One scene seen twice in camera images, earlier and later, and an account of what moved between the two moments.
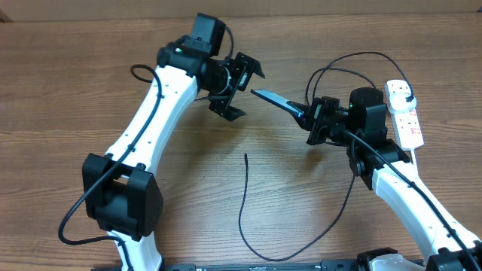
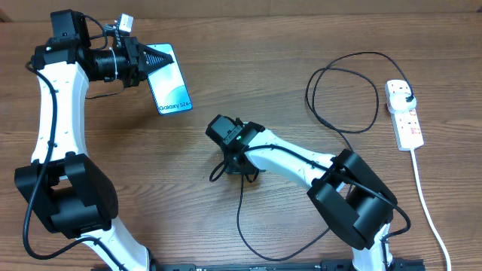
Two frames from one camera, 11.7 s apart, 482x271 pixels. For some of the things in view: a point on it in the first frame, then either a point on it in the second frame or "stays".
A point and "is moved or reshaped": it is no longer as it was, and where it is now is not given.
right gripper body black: x=326 y=123 to x=245 y=168
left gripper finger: x=232 y=113 to x=150 y=59
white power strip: x=407 y=122 stays
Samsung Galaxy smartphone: x=277 y=100 is moved or reshaped
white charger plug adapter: x=398 y=103 stays
